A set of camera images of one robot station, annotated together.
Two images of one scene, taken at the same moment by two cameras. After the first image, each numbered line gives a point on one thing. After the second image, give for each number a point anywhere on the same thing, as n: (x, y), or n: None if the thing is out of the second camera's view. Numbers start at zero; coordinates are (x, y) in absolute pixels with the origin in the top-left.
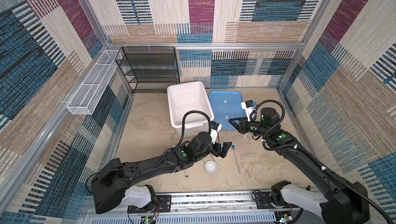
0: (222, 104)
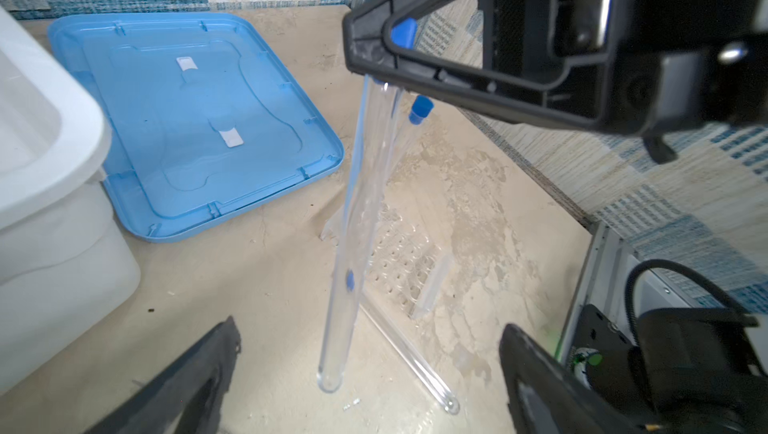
0: (202, 117)
